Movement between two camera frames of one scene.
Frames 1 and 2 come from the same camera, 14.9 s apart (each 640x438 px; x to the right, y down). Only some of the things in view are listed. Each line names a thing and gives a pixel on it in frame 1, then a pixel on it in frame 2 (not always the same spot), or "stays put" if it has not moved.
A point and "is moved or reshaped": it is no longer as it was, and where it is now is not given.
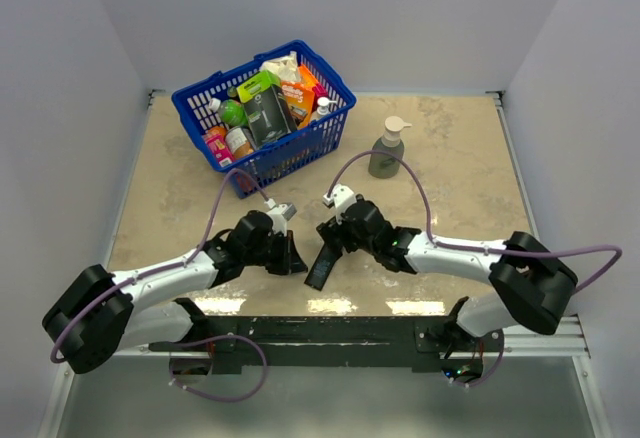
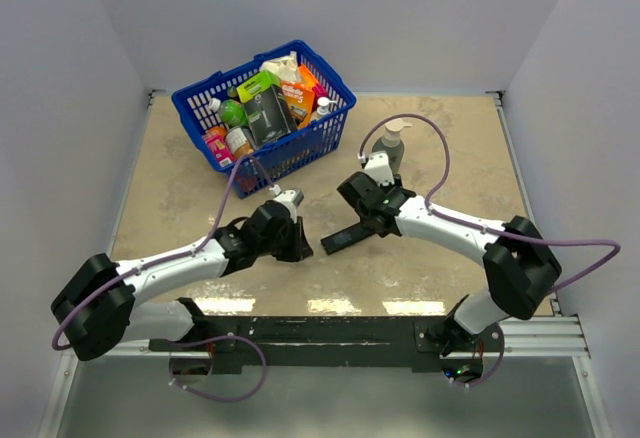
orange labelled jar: x=238 y=141 stays put
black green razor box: x=268 y=113 stays put
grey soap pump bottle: x=384 y=166 stays put
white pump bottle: x=322 y=111 stays put
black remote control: x=323 y=266 is moved or reshaped
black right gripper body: x=345 y=227 to x=388 y=188
